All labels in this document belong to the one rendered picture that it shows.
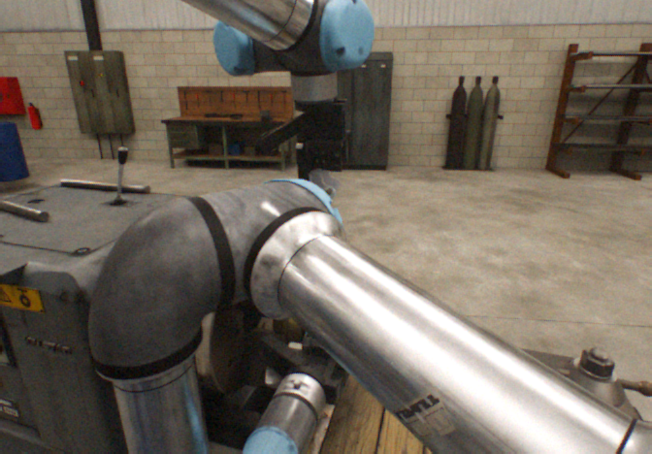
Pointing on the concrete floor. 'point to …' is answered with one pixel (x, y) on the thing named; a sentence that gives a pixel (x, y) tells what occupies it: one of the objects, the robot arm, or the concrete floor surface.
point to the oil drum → (12, 153)
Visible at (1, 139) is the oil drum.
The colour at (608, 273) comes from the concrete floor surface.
